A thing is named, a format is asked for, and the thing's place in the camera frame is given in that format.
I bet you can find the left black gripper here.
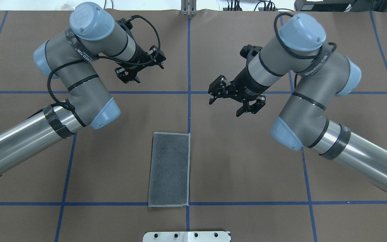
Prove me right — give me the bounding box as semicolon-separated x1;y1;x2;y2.
114;18;166;84

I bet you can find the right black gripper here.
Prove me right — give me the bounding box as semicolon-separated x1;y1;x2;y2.
208;45;269;117

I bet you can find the pink and grey towel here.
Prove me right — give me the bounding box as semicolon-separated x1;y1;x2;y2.
148;132;190;208

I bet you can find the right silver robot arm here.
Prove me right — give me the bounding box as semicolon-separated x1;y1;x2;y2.
208;12;387;192

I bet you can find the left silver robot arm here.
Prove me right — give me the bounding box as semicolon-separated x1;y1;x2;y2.
0;2;166;176

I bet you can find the aluminium frame post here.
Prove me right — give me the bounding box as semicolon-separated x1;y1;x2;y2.
180;0;198;16

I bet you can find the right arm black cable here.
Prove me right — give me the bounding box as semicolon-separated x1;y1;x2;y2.
273;12;338;89

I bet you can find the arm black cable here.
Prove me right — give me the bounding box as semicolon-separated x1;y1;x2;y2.
273;12;338;89
47;14;161;111

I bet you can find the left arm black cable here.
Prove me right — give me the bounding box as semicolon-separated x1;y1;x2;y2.
47;14;161;111

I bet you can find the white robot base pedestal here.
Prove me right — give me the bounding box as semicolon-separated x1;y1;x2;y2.
142;231;231;242

